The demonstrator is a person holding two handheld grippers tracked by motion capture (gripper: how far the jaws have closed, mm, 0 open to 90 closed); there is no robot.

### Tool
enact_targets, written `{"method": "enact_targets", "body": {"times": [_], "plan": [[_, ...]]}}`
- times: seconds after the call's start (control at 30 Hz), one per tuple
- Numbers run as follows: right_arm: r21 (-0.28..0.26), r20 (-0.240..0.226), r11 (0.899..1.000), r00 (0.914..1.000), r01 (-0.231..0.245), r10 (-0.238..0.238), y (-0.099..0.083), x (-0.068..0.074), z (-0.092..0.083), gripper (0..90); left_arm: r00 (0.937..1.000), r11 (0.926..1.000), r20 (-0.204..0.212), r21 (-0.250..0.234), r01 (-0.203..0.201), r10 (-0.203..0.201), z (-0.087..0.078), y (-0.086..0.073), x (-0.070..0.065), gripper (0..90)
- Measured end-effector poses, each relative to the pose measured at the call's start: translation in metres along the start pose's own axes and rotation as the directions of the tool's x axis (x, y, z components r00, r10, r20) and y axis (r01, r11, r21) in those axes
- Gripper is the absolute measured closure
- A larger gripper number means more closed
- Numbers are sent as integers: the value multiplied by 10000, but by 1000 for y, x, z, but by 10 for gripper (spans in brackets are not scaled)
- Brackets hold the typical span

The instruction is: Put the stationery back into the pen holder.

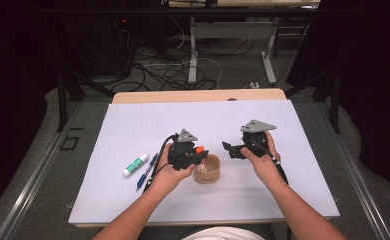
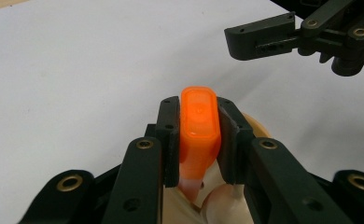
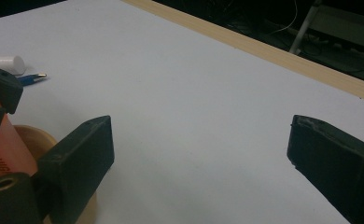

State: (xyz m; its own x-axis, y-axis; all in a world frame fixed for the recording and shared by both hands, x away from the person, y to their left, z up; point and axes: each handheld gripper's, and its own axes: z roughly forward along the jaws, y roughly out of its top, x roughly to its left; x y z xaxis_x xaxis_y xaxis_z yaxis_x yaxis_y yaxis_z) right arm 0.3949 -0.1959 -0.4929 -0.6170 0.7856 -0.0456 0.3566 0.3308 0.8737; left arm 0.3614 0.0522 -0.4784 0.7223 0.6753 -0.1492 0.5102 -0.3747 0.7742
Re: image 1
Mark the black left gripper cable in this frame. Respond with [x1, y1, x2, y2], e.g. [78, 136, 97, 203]
[142, 133, 179, 195]

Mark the white floor cable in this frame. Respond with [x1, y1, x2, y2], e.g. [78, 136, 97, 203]
[152, 57, 225, 90]

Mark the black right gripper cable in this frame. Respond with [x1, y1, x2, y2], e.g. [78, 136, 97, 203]
[252, 138, 289, 186]

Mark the grey metal floor rail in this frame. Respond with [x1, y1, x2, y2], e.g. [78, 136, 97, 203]
[0, 101, 81, 240]
[316, 101, 390, 240]

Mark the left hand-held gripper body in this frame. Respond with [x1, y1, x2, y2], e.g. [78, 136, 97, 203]
[167, 128, 199, 172]

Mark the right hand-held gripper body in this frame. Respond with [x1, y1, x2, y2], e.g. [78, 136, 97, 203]
[240, 119, 277, 159]

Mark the green and white glue stick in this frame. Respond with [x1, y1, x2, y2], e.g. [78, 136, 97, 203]
[122, 153, 150, 178]

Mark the white table mat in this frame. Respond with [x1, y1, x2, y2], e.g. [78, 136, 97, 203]
[68, 99, 341, 224]

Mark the black computer tower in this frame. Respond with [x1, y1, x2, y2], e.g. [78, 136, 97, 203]
[64, 13, 135, 78]

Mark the person's left hand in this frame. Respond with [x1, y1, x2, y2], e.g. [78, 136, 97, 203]
[150, 143, 197, 195]

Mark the tangle of black floor cables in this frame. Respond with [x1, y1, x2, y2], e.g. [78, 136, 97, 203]
[111, 35, 255, 93]

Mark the black metal crossbar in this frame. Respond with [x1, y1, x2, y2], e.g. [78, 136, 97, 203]
[37, 7, 352, 16]

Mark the black metal stand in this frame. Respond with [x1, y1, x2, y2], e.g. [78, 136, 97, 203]
[284, 68, 343, 135]
[56, 68, 115, 133]

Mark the wooden table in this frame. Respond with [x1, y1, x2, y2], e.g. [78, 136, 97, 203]
[74, 88, 331, 229]

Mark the round wooden pen holder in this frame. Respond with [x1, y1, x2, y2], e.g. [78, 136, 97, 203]
[193, 153, 222, 185]

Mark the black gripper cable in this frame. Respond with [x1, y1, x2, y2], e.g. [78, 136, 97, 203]
[142, 133, 179, 195]
[252, 138, 289, 186]

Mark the person's white shirt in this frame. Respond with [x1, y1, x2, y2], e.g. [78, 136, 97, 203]
[182, 226, 266, 240]

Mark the blue pen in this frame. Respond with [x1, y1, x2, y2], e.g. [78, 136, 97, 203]
[135, 152, 160, 192]

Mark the desk with white legs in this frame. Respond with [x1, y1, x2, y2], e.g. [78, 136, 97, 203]
[167, 0, 321, 86]

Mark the person's right hand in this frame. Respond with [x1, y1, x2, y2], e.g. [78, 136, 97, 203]
[240, 130, 283, 188]

